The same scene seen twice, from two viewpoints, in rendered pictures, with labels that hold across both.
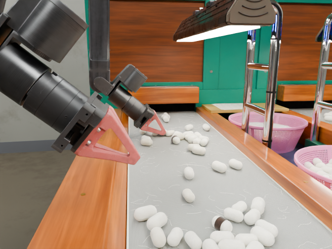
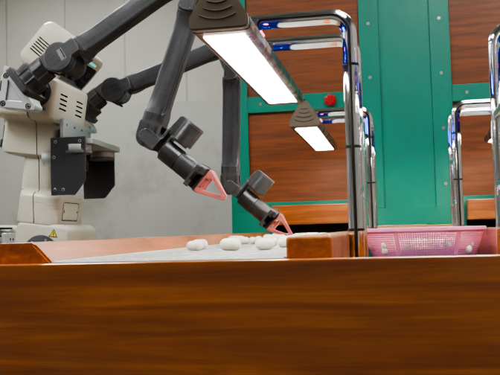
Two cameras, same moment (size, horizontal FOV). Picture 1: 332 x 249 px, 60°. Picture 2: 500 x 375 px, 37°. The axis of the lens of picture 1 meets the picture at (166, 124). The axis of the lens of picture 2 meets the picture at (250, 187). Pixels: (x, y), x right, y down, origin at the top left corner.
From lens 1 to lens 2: 1.51 m
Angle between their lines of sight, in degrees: 25
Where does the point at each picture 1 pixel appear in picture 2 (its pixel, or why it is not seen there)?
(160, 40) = (312, 152)
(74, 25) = (196, 131)
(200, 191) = not seen: hidden behind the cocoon
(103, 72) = (233, 176)
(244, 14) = (298, 120)
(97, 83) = (227, 186)
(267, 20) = (314, 123)
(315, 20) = not seen: outside the picture
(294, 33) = (481, 136)
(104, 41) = (234, 149)
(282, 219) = not seen: hidden behind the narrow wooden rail
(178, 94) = (329, 212)
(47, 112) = (182, 170)
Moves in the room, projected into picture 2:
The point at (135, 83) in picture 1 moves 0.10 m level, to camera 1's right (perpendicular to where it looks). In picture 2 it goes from (260, 185) to (292, 184)
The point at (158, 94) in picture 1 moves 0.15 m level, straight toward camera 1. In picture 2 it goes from (306, 212) to (297, 211)
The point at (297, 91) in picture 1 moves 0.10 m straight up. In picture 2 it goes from (486, 206) to (485, 177)
